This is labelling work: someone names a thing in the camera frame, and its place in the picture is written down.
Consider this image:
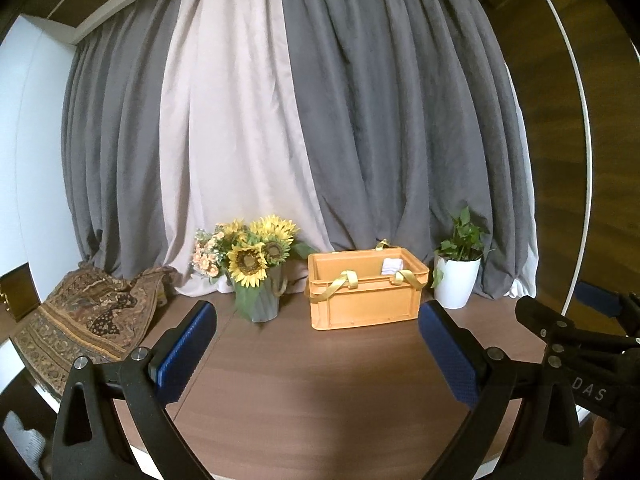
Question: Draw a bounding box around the lavender towel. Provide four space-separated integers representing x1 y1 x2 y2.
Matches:
381 257 405 275

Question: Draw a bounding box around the white ribbed plant pot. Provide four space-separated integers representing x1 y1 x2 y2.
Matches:
433 256 480 310

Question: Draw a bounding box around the patterned brown fabric throw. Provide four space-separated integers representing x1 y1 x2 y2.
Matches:
10 263 176 400

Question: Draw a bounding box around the green pothos plant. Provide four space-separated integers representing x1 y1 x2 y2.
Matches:
432 206 486 289

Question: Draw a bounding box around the orange plastic crate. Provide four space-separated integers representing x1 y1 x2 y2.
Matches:
305 240 430 330

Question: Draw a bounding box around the white curved floor lamp pole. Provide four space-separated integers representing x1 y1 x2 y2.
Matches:
518 0 594 314

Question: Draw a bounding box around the dark wooden cabinet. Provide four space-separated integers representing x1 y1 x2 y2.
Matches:
0 263 40 322

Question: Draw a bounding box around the grey ribbed vase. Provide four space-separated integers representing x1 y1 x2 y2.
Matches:
233 266 288 323

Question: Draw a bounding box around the artificial sunflower bouquet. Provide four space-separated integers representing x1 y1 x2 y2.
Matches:
191 214 317 298

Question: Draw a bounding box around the grey curtain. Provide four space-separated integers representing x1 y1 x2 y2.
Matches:
62 0 538 299

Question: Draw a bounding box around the cream white curtain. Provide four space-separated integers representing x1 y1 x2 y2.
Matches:
160 0 331 297

